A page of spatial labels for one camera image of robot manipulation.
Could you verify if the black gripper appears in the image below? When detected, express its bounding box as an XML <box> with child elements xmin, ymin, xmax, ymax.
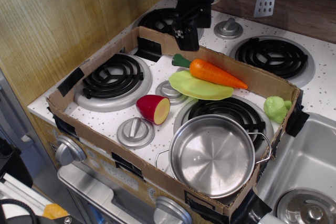
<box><xmin>172</xmin><ymin>0</ymin><xmax>215</xmax><ymax>51</ymax></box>

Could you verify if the orange toy carrot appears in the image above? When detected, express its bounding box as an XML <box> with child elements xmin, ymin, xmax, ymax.
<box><xmin>172</xmin><ymin>54</ymin><xmax>248</xmax><ymax>89</ymax></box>

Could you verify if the light green plastic plate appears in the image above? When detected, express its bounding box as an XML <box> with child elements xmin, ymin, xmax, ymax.
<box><xmin>169</xmin><ymin>70</ymin><xmax>234</xmax><ymax>101</ymax></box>

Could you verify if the back left stove burner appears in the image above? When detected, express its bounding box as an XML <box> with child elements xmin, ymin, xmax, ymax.
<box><xmin>137</xmin><ymin>8</ymin><xmax>205</xmax><ymax>41</ymax></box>

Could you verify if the stove burner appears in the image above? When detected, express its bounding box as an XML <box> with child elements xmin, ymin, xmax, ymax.
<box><xmin>173</xmin><ymin>95</ymin><xmax>274</xmax><ymax>161</ymax></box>
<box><xmin>74</xmin><ymin>53</ymin><xmax>152</xmax><ymax>112</ymax></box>
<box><xmin>137</xmin><ymin>8</ymin><xmax>205</xmax><ymax>41</ymax></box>
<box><xmin>229</xmin><ymin>36</ymin><xmax>316</xmax><ymax>88</ymax></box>

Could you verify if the brown cardboard fence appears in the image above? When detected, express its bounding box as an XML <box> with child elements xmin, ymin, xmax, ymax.
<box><xmin>47</xmin><ymin>27</ymin><xmax>303</xmax><ymax>217</ymax></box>

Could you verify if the silver back stove knob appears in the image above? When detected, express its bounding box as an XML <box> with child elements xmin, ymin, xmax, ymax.
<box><xmin>214</xmin><ymin>18</ymin><xmax>243</xmax><ymax>39</ymax></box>

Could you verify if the silver stove knob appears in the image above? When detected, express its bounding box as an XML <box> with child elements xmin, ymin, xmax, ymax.
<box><xmin>214</xmin><ymin>18</ymin><xmax>243</xmax><ymax>39</ymax></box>
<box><xmin>117</xmin><ymin>117</ymin><xmax>155</xmax><ymax>149</ymax></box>
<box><xmin>155</xmin><ymin>81</ymin><xmax>188</xmax><ymax>105</ymax></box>

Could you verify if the silver middle stove knob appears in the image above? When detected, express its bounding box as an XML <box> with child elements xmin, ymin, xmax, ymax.
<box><xmin>155</xmin><ymin>81</ymin><xmax>188</xmax><ymax>105</ymax></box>

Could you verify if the front left stove burner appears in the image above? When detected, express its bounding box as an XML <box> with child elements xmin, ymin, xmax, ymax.
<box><xmin>74</xmin><ymin>53</ymin><xmax>152</xmax><ymax>112</ymax></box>

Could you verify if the hanging silver slotted spatula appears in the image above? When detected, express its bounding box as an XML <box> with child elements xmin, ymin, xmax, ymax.
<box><xmin>254</xmin><ymin>0</ymin><xmax>275</xmax><ymax>18</ymax></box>

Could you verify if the red halved toy fruit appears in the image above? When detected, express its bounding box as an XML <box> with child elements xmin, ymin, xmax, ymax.
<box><xmin>136</xmin><ymin>94</ymin><xmax>171</xmax><ymax>125</ymax></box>

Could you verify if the front right stove burner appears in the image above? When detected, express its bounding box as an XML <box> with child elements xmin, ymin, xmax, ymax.
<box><xmin>173</xmin><ymin>95</ymin><xmax>274</xmax><ymax>161</ymax></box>

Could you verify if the back right stove burner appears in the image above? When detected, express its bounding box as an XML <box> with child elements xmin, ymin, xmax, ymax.
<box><xmin>229</xmin><ymin>36</ymin><xmax>316</xmax><ymax>88</ymax></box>

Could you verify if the silver front stove knob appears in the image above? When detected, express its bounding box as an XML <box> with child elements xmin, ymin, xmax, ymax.
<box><xmin>117</xmin><ymin>117</ymin><xmax>155</xmax><ymax>149</ymax></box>

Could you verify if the green toy lettuce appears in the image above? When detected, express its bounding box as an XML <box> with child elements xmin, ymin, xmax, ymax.
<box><xmin>264</xmin><ymin>96</ymin><xmax>292</xmax><ymax>124</ymax></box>

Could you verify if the silver metal pot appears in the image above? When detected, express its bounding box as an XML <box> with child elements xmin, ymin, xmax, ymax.
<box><xmin>166</xmin><ymin>114</ymin><xmax>272</xmax><ymax>199</ymax></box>

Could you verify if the silver left oven knob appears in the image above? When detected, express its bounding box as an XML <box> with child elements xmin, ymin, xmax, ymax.
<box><xmin>55</xmin><ymin>135</ymin><xmax>87</xmax><ymax>166</ymax></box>

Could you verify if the silver oven knob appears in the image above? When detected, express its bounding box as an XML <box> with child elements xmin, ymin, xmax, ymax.
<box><xmin>153</xmin><ymin>196</ymin><xmax>193</xmax><ymax>224</ymax></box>
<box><xmin>55</xmin><ymin>135</ymin><xmax>87</xmax><ymax>166</ymax></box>

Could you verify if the stainless steel sink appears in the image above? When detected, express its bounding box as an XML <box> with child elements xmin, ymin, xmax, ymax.
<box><xmin>257</xmin><ymin>113</ymin><xmax>335</xmax><ymax>223</ymax></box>

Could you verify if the silver right oven knob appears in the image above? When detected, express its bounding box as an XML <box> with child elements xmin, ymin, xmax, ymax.
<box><xmin>153</xmin><ymin>196</ymin><xmax>193</xmax><ymax>224</ymax></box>

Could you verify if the silver sink drain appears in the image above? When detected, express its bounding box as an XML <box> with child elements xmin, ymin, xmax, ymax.
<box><xmin>274</xmin><ymin>188</ymin><xmax>335</xmax><ymax>223</ymax></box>

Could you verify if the silver oven door handle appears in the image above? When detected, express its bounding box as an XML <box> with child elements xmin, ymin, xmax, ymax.
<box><xmin>58</xmin><ymin>164</ymin><xmax>154</xmax><ymax>223</ymax></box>

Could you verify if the black cable bottom left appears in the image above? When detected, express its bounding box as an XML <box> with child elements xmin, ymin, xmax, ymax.
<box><xmin>0</xmin><ymin>198</ymin><xmax>37</xmax><ymax>224</ymax></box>

